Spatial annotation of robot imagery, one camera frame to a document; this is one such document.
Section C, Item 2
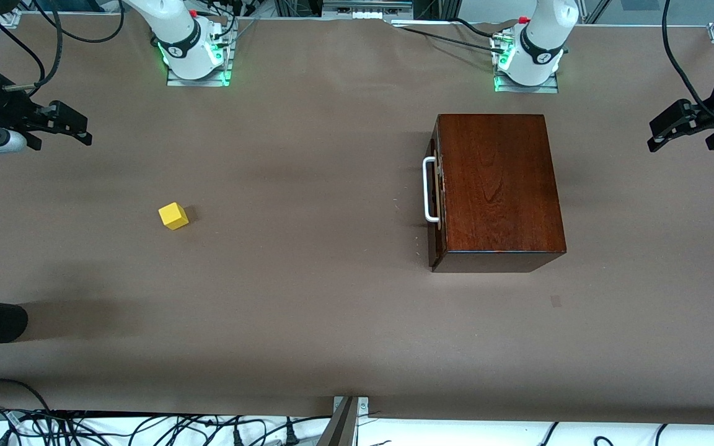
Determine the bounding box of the aluminium bracket profile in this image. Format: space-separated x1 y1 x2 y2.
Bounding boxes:
331 395 370 446

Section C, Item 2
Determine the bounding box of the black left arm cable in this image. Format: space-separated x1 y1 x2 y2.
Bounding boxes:
662 0 714 118

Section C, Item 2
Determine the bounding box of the brown table cover sheet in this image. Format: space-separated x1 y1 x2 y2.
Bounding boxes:
0 12 714 426

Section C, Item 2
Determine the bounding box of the grey curved cable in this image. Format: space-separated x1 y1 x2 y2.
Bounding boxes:
0 378 51 413

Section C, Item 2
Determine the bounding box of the tangled black cable bundle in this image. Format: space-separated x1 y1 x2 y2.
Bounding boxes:
0 403 333 446

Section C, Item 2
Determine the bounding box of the wooden drawer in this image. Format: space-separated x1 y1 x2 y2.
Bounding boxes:
428 121 449 268

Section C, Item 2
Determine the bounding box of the white drawer handle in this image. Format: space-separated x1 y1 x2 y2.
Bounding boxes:
423 157 441 222

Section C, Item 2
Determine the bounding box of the yellow wooden block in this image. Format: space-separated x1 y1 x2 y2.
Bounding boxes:
158 202 190 231

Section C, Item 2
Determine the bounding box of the grey device box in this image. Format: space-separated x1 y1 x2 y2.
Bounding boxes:
323 0 413 19

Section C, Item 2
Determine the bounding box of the black base power cable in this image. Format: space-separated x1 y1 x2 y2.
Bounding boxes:
388 19 509 53

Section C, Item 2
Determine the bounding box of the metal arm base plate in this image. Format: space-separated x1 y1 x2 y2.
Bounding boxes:
167 25 234 87
492 34 560 94

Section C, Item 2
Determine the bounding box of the dark brown wooden cabinet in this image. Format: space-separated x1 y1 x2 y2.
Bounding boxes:
428 113 567 273

